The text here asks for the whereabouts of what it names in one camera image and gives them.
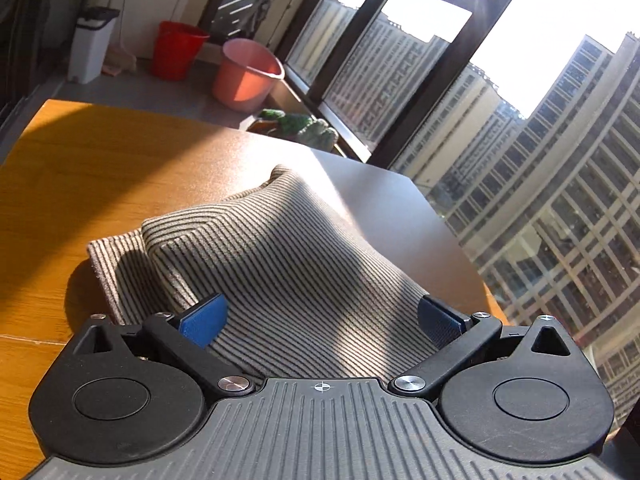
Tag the white trash bin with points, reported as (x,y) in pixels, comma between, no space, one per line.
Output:
(90,45)

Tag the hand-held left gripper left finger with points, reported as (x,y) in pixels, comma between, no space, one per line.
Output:
(205,320)

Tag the hanging grey cloth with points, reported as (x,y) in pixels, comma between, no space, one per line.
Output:
(263,7)

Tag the apartment buildings outside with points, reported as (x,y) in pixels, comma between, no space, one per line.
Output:
(575,185)

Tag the green work gloves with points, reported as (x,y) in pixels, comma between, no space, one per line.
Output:
(305,127)

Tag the red plastic bucket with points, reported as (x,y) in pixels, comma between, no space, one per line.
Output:
(175,52)

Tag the broom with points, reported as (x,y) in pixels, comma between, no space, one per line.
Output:
(120,62)

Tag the black window frame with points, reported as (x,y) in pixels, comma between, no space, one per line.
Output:
(430,85)

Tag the beige striped garment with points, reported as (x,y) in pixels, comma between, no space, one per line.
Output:
(300,270)

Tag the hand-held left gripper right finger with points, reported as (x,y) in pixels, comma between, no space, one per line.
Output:
(440,322)

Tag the pink plastic basin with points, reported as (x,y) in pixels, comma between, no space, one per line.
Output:
(245,77)

